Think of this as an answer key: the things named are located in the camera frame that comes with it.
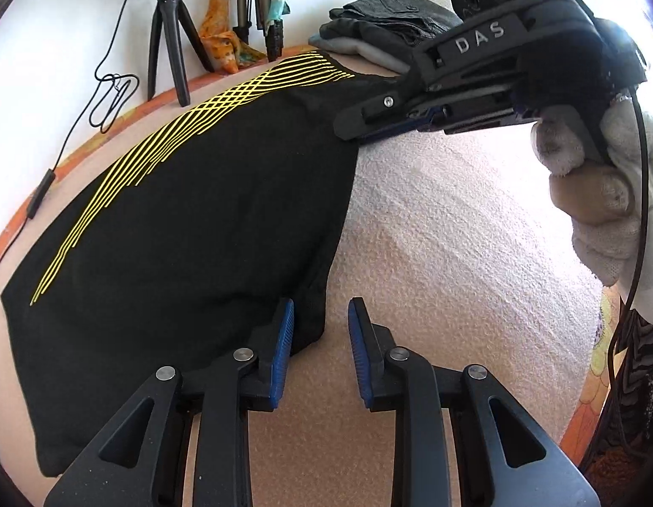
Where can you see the person's dark patterned clothing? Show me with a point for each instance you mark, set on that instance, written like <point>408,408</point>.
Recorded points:
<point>635,380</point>

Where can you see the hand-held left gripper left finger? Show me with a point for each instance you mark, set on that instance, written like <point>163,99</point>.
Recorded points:
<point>282,348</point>

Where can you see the folded dark grey jeans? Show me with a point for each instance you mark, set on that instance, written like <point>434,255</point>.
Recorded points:
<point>395,13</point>

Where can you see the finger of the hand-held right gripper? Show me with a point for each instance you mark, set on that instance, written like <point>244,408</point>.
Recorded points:
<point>382,116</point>
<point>479,119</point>

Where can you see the folded light grey garment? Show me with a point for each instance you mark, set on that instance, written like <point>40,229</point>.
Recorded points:
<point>358,47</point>

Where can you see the person's right hand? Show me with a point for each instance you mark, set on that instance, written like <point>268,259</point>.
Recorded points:
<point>595,190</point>

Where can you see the black pants with yellow stripes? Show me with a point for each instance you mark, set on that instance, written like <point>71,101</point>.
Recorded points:
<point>199,211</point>

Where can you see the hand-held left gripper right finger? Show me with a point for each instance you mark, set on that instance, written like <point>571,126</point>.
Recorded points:
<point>360,351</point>

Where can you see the orange patterned scarf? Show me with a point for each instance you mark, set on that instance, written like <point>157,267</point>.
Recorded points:
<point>226,37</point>

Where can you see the pale pink bed blanket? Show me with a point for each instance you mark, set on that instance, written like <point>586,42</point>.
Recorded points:
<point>453,232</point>

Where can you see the small black tripod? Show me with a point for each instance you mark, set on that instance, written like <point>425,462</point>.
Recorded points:
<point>170,26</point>

